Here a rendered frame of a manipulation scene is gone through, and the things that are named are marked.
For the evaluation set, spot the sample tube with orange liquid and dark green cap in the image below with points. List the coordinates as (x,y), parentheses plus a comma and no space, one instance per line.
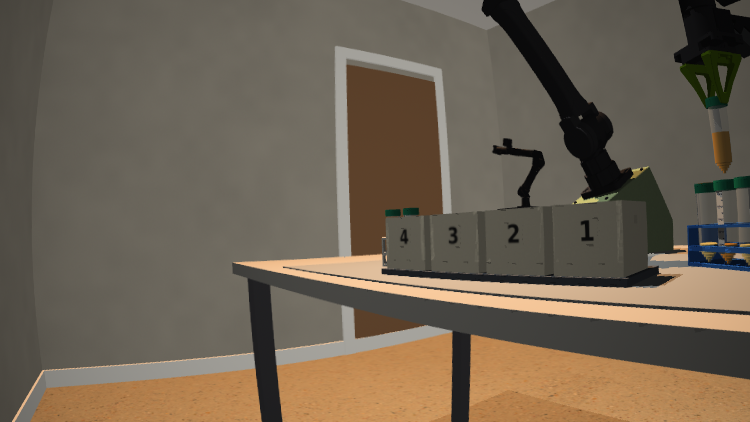
(720,133)

